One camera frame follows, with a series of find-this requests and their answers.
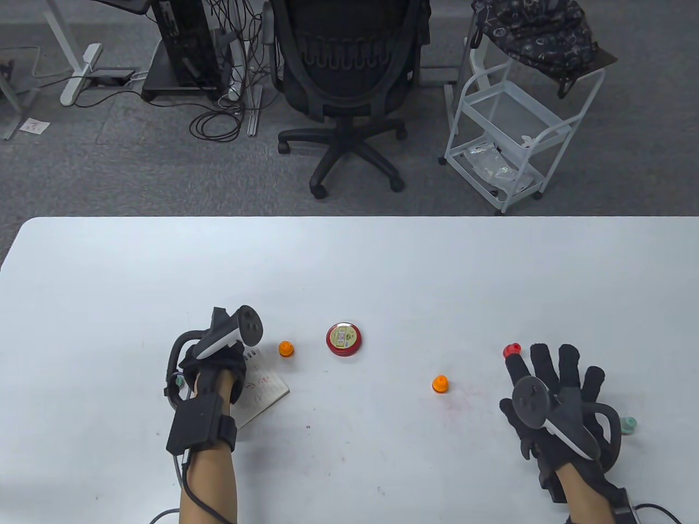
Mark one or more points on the person's right hand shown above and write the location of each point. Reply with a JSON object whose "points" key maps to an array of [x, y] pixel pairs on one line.
{"points": [[568, 376]]}

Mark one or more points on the person's left hand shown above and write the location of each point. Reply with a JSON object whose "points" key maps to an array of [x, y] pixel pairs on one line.
{"points": [[218, 371]]}

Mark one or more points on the green reward stamp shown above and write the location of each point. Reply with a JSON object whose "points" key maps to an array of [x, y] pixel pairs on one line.
{"points": [[629, 424], [177, 382]]}

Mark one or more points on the spiral lined notebook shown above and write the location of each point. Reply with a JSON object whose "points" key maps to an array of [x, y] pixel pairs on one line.
{"points": [[267, 390]]}

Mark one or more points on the red reward stamp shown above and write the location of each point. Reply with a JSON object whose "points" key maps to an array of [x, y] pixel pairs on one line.
{"points": [[512, 350]]}

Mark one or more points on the orange reward stamp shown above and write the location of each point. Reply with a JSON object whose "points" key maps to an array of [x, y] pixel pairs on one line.
{"points": [[440, 384], [285, 348]]}

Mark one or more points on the red ink tin lid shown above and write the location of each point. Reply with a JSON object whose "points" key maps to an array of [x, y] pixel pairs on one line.
{"points": [[343, 335]]}

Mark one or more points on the person's left forearm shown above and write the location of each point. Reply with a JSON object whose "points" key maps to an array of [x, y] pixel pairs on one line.
{"points": [[210, 480]]}

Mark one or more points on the person's right forearm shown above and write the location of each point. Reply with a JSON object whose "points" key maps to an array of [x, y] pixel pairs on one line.
{"points": [[587, 502]]}

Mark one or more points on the black white right hand controller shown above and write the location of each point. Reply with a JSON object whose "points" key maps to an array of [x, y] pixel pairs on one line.
{"points": [[532, 401]]}

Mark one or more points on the black white hand controller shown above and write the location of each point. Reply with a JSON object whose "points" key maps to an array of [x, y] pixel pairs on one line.
{"points": [[240, 327], [532, 401]]}

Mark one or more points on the black white left hand controller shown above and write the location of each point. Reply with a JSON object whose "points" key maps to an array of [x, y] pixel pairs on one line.
{"points": [[240, 327]]}

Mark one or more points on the clear plastic bag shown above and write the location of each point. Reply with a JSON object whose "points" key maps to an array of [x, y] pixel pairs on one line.
{"points": [[491, 164]]}

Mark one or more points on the small white plastic part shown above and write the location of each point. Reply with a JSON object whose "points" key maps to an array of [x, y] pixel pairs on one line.
{"points": [[527, 142]]}

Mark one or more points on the slim white desk leg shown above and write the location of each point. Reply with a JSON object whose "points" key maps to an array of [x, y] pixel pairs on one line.
{"points": [[252, 117]]}

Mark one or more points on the white metal trolley cart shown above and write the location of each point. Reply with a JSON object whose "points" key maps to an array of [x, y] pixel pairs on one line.
{"points": [[505, 106]]}

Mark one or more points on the black computer stand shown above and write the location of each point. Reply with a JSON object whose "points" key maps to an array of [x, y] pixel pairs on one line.
{"points": [[164, 82]]}

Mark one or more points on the white paper scrap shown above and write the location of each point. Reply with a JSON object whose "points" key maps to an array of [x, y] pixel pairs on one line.
{"points": [[34, 126]]}

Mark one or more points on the black power strip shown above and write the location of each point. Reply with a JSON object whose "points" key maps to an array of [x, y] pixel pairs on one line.
{"points": [[114, 76]]}

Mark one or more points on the grey desk leg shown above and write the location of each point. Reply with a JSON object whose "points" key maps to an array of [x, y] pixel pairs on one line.
{"points": [[12, 128]]}

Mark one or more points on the dark brown flat board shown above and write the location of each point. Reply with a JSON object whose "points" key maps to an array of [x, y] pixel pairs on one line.
{"points": [[603, 59]]}

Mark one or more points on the black mesh office chair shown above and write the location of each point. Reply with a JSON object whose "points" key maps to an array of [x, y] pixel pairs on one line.
{"points": [[349, 71]]}

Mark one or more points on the grey floor outlet cover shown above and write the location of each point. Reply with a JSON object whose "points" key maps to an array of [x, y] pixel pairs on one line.
{"points": [[437, 75]]}

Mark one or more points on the white T-shaped desk leg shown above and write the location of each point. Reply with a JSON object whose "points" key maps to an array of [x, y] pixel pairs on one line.
{"points": [[82, 68]]}

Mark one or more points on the black computer tower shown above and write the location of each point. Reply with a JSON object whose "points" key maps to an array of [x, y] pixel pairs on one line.
{"points": [[183, 38]]}

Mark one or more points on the black patterned bag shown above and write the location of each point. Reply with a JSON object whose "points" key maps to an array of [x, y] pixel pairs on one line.
{"points": [[535, 33]]}

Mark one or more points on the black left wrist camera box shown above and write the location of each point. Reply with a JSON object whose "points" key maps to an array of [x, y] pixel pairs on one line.
{"points": [[199, 423]]}

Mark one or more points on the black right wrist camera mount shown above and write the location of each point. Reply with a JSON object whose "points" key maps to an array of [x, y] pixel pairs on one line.
{"points": [[628, 512]]}

